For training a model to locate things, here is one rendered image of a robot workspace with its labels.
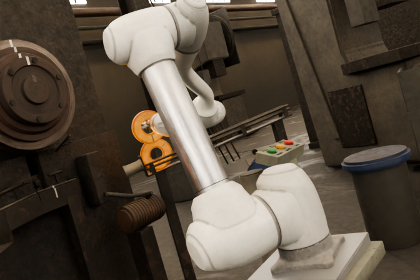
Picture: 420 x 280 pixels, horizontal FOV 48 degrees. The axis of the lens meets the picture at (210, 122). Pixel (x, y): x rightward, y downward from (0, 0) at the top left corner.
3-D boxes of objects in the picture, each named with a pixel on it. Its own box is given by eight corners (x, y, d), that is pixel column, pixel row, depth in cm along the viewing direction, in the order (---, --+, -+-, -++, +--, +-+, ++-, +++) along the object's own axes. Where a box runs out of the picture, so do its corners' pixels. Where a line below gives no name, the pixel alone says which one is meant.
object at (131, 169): (126, 177, 229) (121, 165, 229) (143, 170, 232) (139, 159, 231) (127, 178, 224) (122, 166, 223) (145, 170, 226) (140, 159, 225)
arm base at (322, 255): (348, 232, 143) (342, 215, 142) (333, 267, 123) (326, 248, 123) (292, 240, 151) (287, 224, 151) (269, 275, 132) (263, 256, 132)
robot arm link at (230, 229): (290, 245, 122) (217, 285, 112) (263, 250, 136) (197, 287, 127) (167, -8, 135) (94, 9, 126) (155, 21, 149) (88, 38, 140)
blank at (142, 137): (126, 115, 217) (128, 115, 214) (158, 105, 223) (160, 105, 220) (136, 147, 219) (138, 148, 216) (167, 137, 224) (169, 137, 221)
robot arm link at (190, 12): (191, 22, 156) (154, 32, 150) (201, -21, 141) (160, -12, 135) (211, 51, 150) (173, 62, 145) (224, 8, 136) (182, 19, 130)
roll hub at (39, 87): (9, 132, 186) (-12, 62, 185) (68, 118, 208) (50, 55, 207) (15, 129, 183) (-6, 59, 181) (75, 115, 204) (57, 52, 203)
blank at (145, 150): (159, 175, 232) (160, 176, 229) (133, 157, 229) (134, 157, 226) (177, 150, 235) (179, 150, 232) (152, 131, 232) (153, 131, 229)
